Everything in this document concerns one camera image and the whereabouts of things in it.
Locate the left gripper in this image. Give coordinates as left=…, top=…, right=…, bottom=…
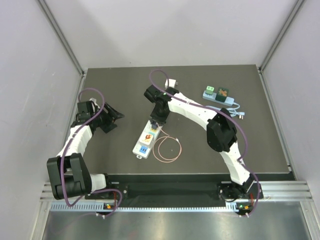
left=91, top=102, right=124, bottom=133

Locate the light green usb charger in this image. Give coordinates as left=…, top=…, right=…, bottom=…
left=205, top=85, right=215, bottom=96

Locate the grey small plug adapter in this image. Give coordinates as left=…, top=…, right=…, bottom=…
left=150, top=120, right=160, bottom=132

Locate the dark green cube adapter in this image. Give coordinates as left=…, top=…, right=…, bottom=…
left=215, top=87, right=229, bottom=103

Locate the white charger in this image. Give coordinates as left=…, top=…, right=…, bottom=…
left=164, top=78, right=178, bottom=89

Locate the pink usb cable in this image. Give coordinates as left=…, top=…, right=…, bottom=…
left=152, top=126, right=183, bottom=163

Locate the slotted cable duct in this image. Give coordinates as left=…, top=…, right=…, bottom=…
left=50, top=201, right=250, bottom=213

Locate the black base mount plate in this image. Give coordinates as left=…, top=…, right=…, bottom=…
left=84, top=173, right=263, bottom=208

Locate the white multicolour power strip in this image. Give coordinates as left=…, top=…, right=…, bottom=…
left=132, top=120, right=162, bottom=159

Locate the white cube socket adapter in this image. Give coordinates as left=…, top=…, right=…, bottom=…
left=139, top=132, right=154, bottom=146

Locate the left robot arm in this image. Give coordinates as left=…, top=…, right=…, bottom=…
left=46, top=98, right=125, bottom=200

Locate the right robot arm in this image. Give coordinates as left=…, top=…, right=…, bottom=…
left=144, top=85, right=255, bottom=199

